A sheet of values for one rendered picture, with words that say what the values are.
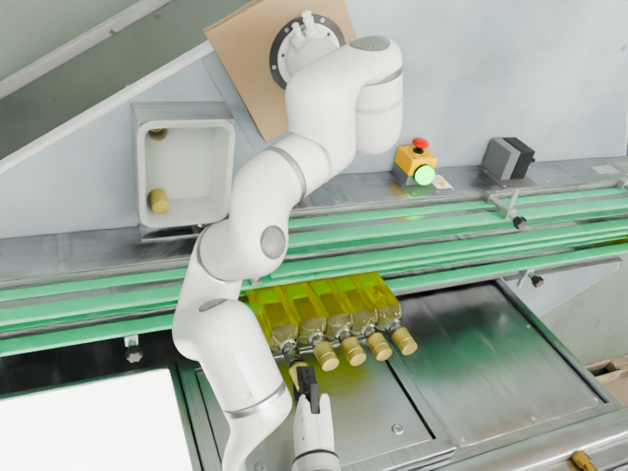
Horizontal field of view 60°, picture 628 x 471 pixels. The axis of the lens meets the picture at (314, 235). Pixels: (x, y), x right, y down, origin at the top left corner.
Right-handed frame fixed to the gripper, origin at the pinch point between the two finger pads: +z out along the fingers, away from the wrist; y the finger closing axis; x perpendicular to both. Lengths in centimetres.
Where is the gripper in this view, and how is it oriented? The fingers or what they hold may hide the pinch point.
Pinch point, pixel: (304, 383)
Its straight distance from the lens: 99.4
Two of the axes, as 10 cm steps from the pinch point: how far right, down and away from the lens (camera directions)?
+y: 1.6, -8.0, -5.8
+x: -9.8, -0.5, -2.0
